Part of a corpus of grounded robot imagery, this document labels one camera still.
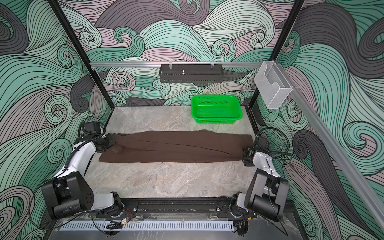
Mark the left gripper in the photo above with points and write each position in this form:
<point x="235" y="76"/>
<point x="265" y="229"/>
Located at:
<point x="111" y="141"/>

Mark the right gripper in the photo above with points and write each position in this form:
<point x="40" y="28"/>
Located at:
<point x="247" y="150"/>

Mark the brown trousers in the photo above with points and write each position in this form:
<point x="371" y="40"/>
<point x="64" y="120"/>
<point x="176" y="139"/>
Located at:
<point x="177" y="147"/>

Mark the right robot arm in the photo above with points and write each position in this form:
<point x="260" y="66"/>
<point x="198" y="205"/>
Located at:
<point x="267" y="192"/>

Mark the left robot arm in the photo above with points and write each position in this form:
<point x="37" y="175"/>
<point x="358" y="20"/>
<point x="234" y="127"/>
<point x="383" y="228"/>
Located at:
<point x="68" y="194"/>

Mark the green plastic basket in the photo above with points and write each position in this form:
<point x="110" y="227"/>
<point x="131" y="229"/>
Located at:
<point x="216" y="109"/>

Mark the clear acrylic wall holder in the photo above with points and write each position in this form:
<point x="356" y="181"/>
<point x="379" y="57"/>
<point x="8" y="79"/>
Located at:
<point x="273" y="84"/>

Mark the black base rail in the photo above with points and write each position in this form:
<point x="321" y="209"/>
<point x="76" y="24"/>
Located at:
<point x="220" y="207"/>

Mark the aluminium rail back wall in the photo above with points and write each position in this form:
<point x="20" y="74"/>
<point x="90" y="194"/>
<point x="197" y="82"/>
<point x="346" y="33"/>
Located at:
<point x="137" y="64"/>

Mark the aluminium rail wall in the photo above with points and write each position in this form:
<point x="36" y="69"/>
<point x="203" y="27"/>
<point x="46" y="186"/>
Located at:
<point x="137" y="64"/>
<point x="307" y="103"/>

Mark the white slotted cable duct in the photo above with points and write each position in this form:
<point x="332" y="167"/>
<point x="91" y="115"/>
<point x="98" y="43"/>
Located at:
<point x="153" y="226"/>

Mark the black perforated wall tray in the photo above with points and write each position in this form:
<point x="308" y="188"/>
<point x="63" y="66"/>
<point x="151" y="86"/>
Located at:
<point x="196" y="74"/>

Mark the aluminium rail right wall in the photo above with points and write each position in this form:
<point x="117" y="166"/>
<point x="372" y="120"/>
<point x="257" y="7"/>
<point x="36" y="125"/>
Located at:
<point x="307" y="103"/>

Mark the black frame post left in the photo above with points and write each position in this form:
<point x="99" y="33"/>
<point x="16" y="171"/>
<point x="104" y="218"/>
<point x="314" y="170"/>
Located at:
<point x="78" y="47"/>

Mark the black frame post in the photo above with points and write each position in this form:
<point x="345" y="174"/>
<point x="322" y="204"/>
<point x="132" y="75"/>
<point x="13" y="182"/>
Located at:
<point x="287" y="28"/>
<point x="78" y="47"/>

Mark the black frame post right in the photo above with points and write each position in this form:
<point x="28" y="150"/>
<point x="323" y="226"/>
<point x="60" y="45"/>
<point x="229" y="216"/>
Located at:
<point x="287" y="28"/>

